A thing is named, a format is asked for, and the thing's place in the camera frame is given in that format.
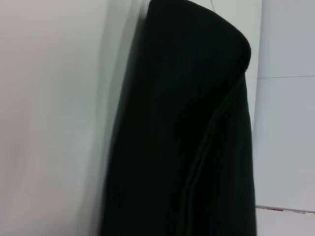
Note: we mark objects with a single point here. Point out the black shirt with FREE print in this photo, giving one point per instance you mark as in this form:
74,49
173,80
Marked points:
184,123

